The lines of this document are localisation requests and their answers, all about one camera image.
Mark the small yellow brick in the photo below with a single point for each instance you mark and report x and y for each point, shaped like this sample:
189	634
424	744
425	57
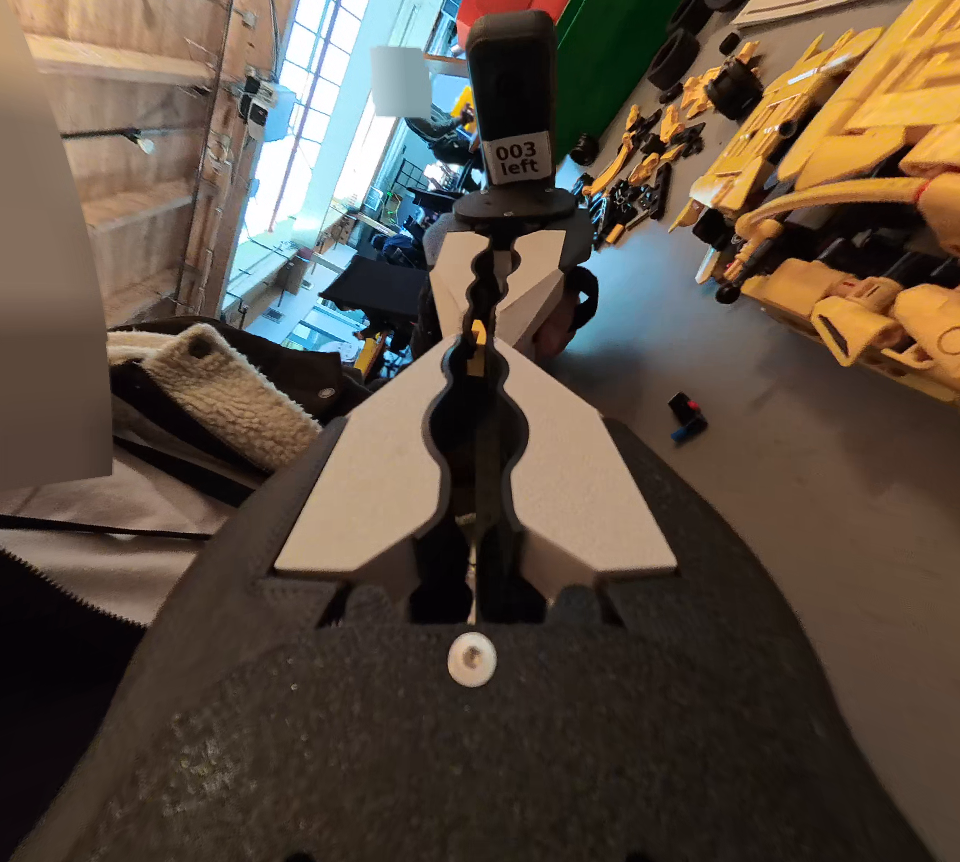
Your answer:
478	352

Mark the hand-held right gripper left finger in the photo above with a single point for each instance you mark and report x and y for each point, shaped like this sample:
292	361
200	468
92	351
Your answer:
360	487

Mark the person's left hand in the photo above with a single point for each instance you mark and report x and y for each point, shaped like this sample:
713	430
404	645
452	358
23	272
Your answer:
555	333

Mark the small black toy wheel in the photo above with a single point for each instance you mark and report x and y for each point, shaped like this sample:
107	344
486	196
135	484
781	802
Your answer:
583	150

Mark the pile of yellow black bricks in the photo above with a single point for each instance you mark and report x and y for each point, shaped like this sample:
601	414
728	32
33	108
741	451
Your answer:
645	165

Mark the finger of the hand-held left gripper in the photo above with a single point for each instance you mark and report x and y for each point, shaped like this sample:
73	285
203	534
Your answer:
532	285
454	285

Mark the yellow toy brick car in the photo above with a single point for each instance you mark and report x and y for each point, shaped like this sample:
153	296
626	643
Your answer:
862	127

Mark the green plastic bin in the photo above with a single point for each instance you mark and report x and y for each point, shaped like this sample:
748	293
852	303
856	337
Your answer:
637	0

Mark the ceiling spot light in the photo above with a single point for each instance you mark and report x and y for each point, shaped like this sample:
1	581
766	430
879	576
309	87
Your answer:
145	142

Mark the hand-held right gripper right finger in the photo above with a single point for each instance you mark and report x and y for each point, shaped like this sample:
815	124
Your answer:
592	495

